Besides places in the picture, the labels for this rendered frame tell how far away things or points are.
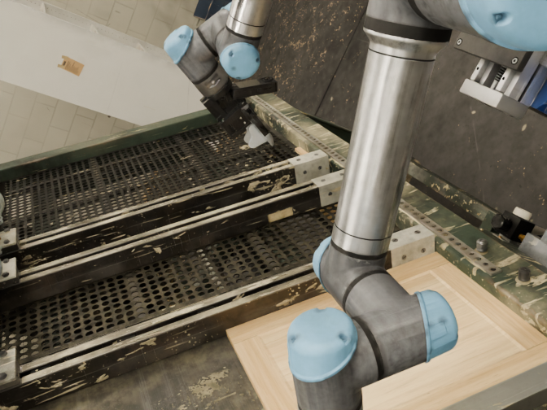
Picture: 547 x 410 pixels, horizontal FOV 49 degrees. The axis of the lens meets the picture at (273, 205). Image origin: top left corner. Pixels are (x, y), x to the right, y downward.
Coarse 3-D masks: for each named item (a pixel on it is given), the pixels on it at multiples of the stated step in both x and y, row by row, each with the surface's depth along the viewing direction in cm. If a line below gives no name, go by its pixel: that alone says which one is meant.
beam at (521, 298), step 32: (288, 128) 231; (320, 128) 226; (416, 192) 172; (416, 224) 157; (448, 224) 155; (448, 256) 146; (512, 256) 139; (512, 288) 129; (544, 288) 127; (544, 320) 119
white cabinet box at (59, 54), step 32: (0, 0) 421; (32, 0) 479; (0, 32) 429; (32, 32) 437; (64, 32) 444; (96, 32) 470; (0, 64) 439; (32, 64) 446; (64, 64) 454; (96, 64) 462; (128, 64) 471; (160, 64) 479; (64, 96) 464; (96, 96) 473; (128, 96) 481; (160, 96) 491; (192, 96) 500
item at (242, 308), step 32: (416, 256) 149; (256, 288) 139; (288, 288) 138; (320, 288) 141; (160, 320) 134; (192, 320) 132; (224, 320) 135; (0, 352) 125; (64, 352) 129; (96, 352) 127; (128, 352) 129; (160, 352) 132; (0, 384) 118; (32, 384) 123; (64, 384) 126
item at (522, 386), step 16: (544, 368) 110; (512, 384) 107; (528, 384) 107; (544, 384) 106; (464, 400) 106; (480, 400) 105; (496, 400) 105; (512, 400) 104; (528, 400) 105; (544, 400) 107
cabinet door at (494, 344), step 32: (416, 288) 139; (448, 288) 137; (480, 288) 135; (256, 320) 137; (288, 320) 136; (480, 320) 127; (512, 320) 125; (256, 352) 128; (448, 352) 120; (480, 352) 119; (512, 352) 117; (544, 352) 116; (256, 384) 120; (288, 384) 119; (384, 384) 115; (416, 384) 114; (448, 384) 112; (480, 384) 111
